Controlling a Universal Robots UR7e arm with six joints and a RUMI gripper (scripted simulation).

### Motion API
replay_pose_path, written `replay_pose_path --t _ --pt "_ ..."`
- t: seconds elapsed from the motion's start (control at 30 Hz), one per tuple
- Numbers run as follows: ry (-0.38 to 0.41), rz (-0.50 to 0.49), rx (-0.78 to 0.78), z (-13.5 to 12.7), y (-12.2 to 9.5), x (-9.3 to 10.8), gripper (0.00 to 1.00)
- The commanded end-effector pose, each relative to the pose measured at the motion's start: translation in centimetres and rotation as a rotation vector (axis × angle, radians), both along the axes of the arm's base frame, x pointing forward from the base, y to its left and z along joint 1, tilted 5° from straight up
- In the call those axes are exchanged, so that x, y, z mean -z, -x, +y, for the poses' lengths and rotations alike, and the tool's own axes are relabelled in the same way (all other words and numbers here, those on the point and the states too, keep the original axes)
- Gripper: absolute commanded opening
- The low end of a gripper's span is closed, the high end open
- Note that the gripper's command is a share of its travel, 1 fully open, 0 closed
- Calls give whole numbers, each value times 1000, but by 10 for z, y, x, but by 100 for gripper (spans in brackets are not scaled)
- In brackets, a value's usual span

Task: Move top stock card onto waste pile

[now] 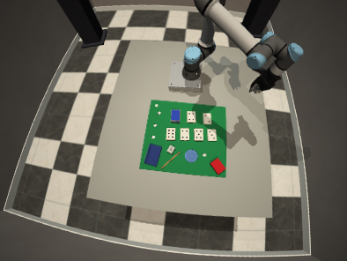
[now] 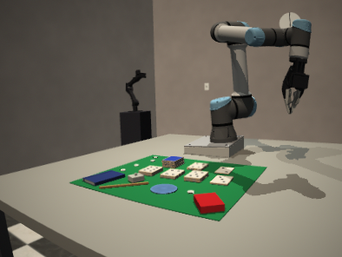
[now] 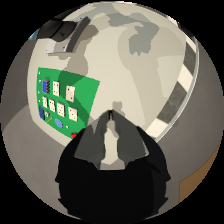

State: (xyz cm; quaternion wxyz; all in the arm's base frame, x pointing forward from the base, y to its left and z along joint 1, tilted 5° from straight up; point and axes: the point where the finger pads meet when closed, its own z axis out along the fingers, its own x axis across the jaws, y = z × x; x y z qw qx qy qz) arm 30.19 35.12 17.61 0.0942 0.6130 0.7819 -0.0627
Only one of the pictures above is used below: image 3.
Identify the green felt table surface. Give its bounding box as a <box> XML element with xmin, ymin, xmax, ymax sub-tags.
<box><xmin>36</xmin><ymin>68</ymin><xmax>100</xmax><ymax>139</ymax></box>

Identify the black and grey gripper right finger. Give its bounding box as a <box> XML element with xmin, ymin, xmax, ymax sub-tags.
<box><xmin>111</xmin><ymin>110</ymin><xmax>171</xmax><ymax>182</ymax></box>

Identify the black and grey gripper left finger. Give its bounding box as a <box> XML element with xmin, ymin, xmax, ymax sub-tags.
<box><xmin>55</xmin><ymin>110</ymin><xmax>111</xmax><ymax>183</ymax></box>

